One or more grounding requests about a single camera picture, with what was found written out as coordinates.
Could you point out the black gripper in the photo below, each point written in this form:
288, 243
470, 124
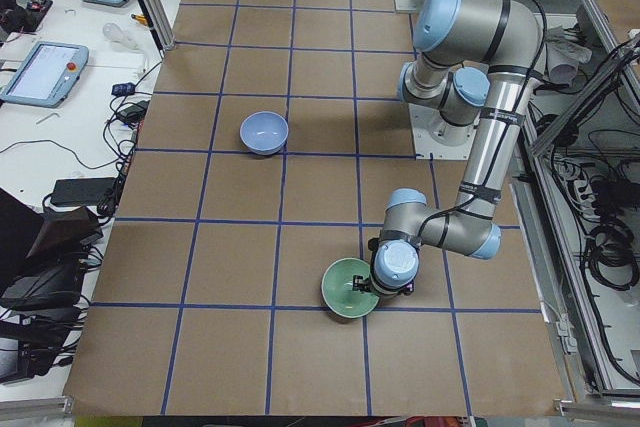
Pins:
361, 285

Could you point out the green ceramic bowl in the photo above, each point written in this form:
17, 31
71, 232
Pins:
337, 288

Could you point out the blue ceramic bowl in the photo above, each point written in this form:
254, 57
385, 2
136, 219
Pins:
264, 133

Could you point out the black flat box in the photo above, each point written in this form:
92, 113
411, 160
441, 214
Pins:
81, 191

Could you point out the small blue device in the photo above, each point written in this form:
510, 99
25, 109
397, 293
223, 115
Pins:
123, 89

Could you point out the white crumpled cloth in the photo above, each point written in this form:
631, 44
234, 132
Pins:
564, 56

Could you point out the brass yellow tool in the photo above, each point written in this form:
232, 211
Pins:
141, 19

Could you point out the clear plastic bottle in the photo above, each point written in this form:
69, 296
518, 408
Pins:
115, 34

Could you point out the near blue teach pendant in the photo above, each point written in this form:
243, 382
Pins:
47, 75

